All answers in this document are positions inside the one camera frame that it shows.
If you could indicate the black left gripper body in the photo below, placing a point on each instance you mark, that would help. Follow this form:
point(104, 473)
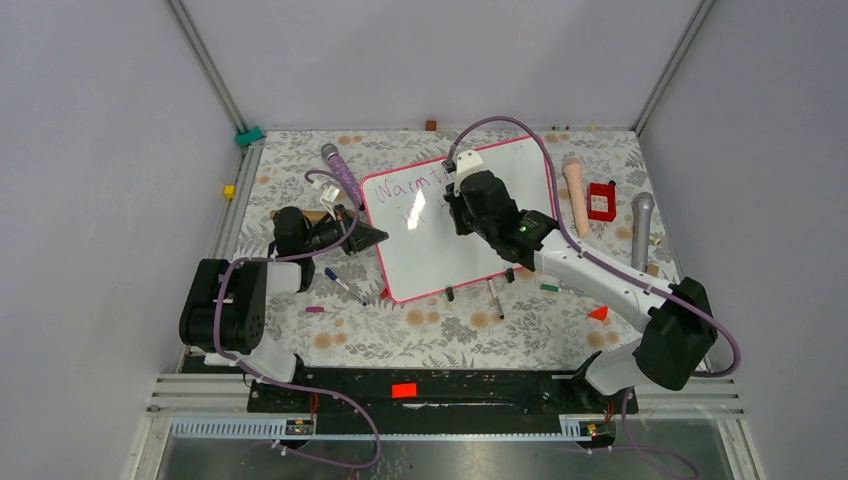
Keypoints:
point(329, 233)

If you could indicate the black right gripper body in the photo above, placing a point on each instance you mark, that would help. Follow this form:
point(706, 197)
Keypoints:
point(465, 222)

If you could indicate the pink framed whiteboard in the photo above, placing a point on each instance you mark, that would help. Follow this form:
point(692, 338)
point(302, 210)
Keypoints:
point(424, 254)

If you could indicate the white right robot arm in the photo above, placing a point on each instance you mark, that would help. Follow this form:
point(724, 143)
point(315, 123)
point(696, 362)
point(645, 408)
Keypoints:
point(675, 336)

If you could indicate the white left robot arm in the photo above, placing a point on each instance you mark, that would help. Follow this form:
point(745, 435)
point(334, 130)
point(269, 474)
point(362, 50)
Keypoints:
point(224, 313)

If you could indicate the brown wooden toy microphone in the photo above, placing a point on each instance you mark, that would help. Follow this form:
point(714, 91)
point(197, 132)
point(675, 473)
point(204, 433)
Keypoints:
point(291, 217)

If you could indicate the blue capped marker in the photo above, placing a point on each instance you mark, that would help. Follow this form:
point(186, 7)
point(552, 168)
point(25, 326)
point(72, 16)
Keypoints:
point(348, 289)

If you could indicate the floral patterned table mat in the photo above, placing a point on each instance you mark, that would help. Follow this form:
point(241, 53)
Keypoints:
point(541, 329)

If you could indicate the purple patterned toy microphone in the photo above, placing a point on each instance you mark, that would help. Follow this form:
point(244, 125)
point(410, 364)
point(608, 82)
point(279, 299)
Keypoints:
point(331, 156)

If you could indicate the green capped marker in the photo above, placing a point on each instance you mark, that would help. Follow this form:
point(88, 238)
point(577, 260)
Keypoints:
point(550, 288)

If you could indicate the red box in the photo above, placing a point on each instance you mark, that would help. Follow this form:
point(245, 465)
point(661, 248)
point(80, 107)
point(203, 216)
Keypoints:
point(601, 202)

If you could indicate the teal block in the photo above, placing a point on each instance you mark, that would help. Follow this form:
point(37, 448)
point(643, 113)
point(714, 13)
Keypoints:
point(250, 137)

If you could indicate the red triangular block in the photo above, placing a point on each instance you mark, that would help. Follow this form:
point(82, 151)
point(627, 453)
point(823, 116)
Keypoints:
point(600, 314)

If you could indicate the silver toy microphone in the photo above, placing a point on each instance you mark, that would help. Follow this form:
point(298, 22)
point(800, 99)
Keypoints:
point(642, 209)

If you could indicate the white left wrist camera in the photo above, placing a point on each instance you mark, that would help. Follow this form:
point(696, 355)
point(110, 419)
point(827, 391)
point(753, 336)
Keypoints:
point(329, 194)

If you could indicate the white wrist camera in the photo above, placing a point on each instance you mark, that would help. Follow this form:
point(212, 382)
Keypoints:
point(462, 165)
point(329, 194)

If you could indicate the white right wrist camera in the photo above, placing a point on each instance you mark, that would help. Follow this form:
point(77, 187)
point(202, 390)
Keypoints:
point(462, 165)

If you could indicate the red label on rail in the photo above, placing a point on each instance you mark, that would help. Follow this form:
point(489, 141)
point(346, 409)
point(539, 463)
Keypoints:
point(404, 390)

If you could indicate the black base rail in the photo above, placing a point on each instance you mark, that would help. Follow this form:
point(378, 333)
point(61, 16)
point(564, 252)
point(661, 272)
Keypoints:
point(343, 401)

